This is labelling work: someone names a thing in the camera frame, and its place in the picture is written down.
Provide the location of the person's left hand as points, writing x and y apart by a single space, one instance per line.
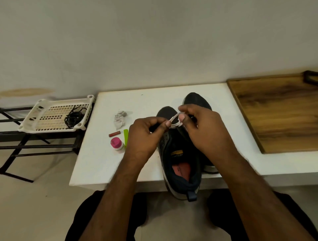
141 141

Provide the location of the person's right hand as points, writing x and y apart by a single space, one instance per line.
211 131

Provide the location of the dark sneaker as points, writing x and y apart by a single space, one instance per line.
197 99
181 178

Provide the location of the grey shoelaces bundle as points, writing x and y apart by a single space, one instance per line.
175 118

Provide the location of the black shoelace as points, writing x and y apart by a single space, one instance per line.
72 119
78 110

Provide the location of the person's right forearm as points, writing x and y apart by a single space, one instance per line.
266 203

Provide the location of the person's left forearm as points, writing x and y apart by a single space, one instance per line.
112 206

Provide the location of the green marker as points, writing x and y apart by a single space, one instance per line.
125 136

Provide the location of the pink capped white bottle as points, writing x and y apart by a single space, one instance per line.
116 143

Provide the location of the small red stick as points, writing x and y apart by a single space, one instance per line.
115 133

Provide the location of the crumpled white paper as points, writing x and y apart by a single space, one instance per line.
120 119

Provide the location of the wooden board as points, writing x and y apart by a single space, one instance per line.
280 111

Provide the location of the white perforated plastic tray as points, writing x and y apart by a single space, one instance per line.
44 116

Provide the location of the black metal rack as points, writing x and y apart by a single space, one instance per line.
30 144

